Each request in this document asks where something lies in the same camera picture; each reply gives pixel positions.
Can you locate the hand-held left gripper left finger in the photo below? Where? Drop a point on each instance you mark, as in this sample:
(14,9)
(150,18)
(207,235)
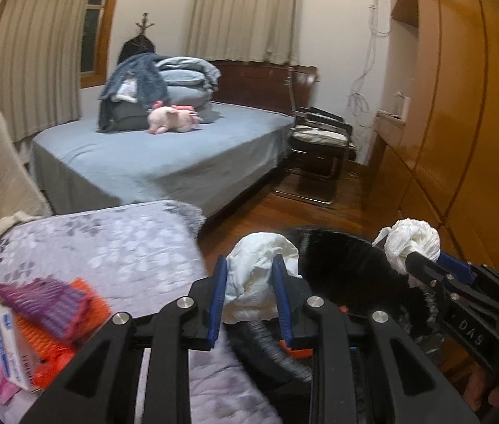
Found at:
(218,302)

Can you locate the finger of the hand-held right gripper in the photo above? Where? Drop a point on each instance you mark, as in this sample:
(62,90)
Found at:
(454,267)
(430,274)

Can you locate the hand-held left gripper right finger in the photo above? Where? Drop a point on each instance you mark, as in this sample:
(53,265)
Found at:
(282,302)

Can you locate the white plastic bag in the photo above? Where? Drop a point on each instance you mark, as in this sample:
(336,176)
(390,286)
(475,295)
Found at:
(412,238)

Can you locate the white tissue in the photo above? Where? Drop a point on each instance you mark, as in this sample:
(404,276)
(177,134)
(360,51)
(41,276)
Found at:
(253,274)

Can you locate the black trash bag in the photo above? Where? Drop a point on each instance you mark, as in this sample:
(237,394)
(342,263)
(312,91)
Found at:
(342,265)

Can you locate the purple knit cloth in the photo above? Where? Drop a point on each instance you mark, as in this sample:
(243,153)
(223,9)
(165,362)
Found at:
(50,304)

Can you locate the person's right hand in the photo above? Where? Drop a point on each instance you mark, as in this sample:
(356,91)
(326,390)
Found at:
(487,391)

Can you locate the grey floral quilted bed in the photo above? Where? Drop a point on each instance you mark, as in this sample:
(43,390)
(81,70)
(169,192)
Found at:
(121,251)

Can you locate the blue bed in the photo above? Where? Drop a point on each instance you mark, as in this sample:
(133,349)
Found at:
(165,163)

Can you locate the wooden wardrobe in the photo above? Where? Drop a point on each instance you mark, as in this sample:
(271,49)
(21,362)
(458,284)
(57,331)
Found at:
(452,97)

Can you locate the chair cushion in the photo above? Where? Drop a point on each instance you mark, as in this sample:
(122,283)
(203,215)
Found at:
(320,134)

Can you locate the pink plush toy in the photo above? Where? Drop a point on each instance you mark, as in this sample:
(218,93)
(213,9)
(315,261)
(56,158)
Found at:
(170,119)

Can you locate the grey pillow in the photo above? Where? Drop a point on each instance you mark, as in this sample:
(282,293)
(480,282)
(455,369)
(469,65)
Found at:
(121,117)

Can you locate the white cardboard box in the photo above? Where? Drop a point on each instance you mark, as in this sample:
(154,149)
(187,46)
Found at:
(11,344)

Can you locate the dark wooden headboard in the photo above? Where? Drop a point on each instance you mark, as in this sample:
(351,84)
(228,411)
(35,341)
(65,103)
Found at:
(258,84)

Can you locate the folded grey-blue duvets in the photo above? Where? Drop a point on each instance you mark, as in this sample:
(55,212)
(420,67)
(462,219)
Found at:
(192,79)

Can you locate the pink wrapper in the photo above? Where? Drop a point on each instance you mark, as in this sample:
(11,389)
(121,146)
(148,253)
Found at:
(2,388)

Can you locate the blue fleece robe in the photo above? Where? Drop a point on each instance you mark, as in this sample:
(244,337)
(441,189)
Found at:
(143,75)

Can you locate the dark coat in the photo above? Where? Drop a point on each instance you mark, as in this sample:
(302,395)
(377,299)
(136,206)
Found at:
(136,46)

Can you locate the wooden coat rack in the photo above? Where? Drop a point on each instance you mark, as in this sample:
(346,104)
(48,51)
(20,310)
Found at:
(144,22)

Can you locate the beige curtain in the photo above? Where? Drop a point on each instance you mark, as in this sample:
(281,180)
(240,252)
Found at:
(245,13)
(37,53)

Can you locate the wooden framed window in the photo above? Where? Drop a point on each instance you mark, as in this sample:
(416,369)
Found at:
(99,31)

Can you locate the metal frame chair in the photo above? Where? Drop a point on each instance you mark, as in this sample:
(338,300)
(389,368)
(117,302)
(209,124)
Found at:
(320,159)

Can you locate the white wall socket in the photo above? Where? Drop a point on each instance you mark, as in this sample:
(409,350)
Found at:
(401,104)

